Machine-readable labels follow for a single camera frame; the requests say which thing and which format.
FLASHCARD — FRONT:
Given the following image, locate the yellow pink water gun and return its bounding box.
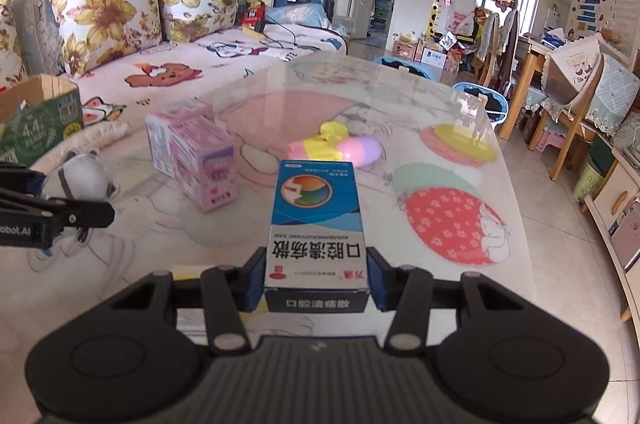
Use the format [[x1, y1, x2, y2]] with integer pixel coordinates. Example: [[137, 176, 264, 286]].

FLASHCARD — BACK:
[[286, 121, 383, 167]]

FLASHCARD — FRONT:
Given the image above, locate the blue white medicine box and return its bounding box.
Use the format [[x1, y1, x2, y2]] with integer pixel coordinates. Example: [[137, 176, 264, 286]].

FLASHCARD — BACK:
[[264, 160, 370, 314]]

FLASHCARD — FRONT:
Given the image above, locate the floral pillow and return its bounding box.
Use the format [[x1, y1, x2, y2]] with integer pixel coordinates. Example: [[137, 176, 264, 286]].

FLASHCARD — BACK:
[[49, 0, 163, 79], [160, 0, 239, 43]]

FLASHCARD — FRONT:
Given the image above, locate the floral pillow middle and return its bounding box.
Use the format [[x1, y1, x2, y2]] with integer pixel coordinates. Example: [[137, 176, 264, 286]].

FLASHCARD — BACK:
[[49, 0, 163, 79]]

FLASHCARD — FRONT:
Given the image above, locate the white panda toy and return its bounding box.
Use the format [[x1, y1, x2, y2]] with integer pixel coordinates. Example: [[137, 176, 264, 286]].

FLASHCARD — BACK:
[[39, 149, 119, 201]]

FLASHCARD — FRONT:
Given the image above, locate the cardboard storage box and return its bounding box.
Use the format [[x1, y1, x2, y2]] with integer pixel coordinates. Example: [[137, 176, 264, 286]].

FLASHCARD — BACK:
[[0, 74, 84, 166]]

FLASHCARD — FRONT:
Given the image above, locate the floral pillow far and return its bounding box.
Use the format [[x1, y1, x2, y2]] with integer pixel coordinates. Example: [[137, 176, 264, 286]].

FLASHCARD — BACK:
[[160, 0, 239, 43]]

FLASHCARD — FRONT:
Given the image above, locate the orange white medicine box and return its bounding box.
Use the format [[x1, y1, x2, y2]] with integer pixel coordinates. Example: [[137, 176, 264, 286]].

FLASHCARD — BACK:
[[171, 265, 206, 344]]

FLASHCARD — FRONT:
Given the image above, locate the pink small carton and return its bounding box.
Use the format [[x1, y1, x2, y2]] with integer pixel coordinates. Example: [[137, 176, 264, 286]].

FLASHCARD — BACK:
[[145, 98, 239, 213]]

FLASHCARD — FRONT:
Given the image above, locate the red snack box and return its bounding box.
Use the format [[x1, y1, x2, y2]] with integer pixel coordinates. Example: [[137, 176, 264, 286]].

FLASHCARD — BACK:
[[242, 2, 266, 32]]

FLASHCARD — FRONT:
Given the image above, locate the wooden chair with cover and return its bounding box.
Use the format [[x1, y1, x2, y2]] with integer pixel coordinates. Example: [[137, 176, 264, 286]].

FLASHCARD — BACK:
[[497, 34, 640, 183]]

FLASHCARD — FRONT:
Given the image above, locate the cartoon print sofa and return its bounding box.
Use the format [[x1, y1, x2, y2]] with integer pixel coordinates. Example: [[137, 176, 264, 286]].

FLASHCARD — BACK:
[[1, 0, 348, 131]]

